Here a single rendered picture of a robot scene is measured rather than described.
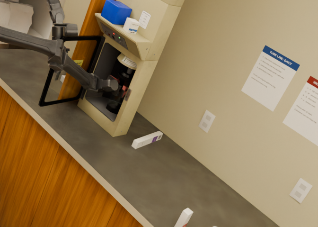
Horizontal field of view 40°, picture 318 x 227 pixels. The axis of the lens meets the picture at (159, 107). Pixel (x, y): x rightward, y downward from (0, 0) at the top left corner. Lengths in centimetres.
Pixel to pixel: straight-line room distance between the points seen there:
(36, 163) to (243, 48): 127
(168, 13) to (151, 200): 89
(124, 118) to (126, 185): 44
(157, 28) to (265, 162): 90
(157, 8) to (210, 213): 102
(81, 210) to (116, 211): 24
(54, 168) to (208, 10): 120
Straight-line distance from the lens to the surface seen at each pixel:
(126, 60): 229
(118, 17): 218
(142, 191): 205
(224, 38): 242
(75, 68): 202
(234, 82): 239
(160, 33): 216
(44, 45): 181
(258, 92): 233
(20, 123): 251
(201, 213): 212
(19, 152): 255
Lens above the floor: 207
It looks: 23 degrees down
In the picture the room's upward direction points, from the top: 25 degrees clockwise
